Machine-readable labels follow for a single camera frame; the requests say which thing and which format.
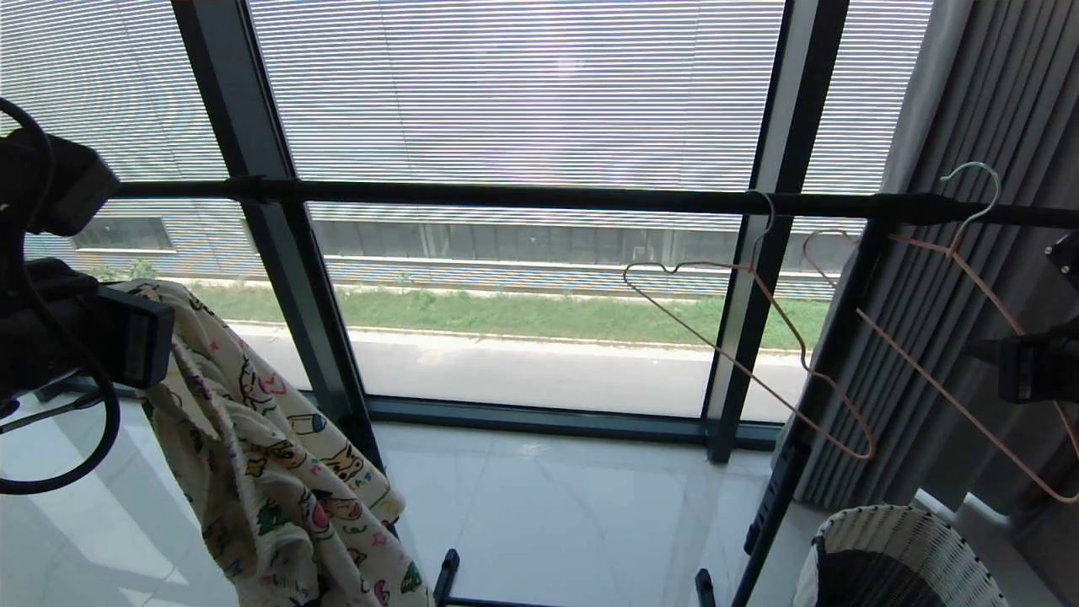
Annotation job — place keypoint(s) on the black clothes rack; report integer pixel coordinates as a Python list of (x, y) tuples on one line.
[(506, 196)]

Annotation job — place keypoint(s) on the beige curtain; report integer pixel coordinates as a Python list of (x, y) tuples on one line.
[(995, 101)]

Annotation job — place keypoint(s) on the white laundry basket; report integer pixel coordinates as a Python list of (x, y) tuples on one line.
[(919, 539)]

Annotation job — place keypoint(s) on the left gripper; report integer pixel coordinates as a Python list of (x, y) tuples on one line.
[(76, 337)]

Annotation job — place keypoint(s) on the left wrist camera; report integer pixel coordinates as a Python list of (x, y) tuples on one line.
[(59, 185)]

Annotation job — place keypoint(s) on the pink clothes hanger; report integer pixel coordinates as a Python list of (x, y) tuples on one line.
[(927, 379), (784, 312)]

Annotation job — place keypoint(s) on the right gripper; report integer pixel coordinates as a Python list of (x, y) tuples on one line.
[(1041, 367)]

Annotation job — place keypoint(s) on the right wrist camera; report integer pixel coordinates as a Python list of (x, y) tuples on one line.
[(1066, 257)]

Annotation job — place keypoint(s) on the window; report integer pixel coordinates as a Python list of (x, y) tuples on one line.
[(506, 101)]

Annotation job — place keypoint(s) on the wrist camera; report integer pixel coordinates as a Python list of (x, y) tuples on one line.
[(1066, 257), (59, 185)]

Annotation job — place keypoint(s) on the cream printed garment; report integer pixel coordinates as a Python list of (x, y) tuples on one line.
[(278, 472)]

